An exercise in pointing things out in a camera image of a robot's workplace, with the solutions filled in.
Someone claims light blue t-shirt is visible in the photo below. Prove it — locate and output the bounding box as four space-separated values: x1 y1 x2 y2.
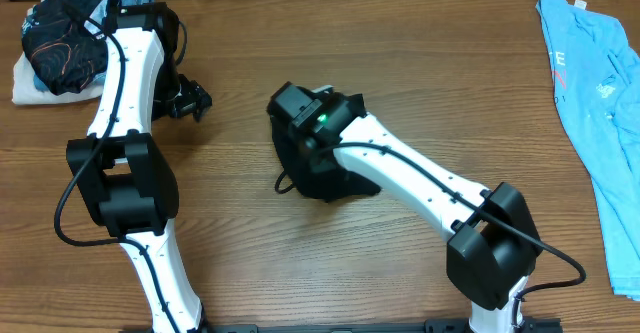
536 0 639 300

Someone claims folded white garment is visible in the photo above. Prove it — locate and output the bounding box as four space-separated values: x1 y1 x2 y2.
12 54 103 106

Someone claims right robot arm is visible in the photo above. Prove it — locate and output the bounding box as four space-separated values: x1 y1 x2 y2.
266 82 541 332

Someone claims black orange patterned shirt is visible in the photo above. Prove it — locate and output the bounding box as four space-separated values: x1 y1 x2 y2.
21 0 119 95

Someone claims black t-shirt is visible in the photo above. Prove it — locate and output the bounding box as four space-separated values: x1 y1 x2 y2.
267 83 381 203

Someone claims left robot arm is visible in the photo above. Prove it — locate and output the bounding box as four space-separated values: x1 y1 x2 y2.
66 2 212 332

